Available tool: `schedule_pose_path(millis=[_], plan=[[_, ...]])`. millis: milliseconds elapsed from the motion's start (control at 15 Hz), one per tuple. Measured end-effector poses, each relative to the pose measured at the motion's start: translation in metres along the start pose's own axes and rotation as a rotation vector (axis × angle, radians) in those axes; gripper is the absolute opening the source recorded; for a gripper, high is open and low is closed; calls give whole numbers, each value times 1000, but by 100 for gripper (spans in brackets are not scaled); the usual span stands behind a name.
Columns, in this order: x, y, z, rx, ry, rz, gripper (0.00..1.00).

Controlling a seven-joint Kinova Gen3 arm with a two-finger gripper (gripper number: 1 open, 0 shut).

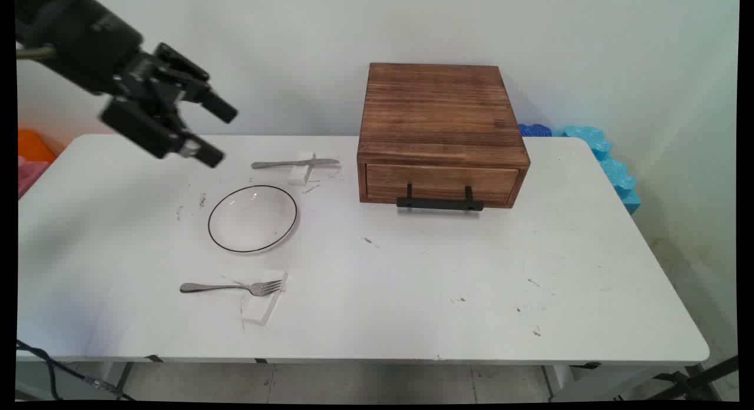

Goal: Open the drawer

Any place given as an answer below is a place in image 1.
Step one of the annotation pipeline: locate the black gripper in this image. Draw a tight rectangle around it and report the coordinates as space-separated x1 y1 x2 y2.
99 42 239 168

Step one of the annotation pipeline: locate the wooden drawer with black handle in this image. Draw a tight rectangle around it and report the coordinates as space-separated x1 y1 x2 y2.
365 164 520 212

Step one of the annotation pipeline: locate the silver table knife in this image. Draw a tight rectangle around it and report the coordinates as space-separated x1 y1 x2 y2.
251 158 341 170

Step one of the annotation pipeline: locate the white plate with black rim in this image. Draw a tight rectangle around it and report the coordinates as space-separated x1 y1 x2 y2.
207 185 299 254

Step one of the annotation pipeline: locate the orange object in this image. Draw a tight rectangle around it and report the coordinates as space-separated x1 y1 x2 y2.
18 129 58 164

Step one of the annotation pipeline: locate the pink object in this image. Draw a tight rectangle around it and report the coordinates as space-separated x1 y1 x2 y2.
18 156 50 200

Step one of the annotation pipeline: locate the silver fork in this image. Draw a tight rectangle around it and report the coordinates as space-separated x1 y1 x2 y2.
180 280 284 297

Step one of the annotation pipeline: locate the brown wooden drawer cabinet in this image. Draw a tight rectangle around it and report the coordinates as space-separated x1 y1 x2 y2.
357 62 531 209

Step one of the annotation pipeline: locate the cyan foam block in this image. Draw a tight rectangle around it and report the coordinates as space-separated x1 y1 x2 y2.
563 125 642 215

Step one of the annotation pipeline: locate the black floor cable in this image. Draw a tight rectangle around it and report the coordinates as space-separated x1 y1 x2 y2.
16 339 137 402

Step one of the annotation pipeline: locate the black metal floor frame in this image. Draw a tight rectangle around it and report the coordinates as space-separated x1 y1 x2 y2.
613 355 740 402

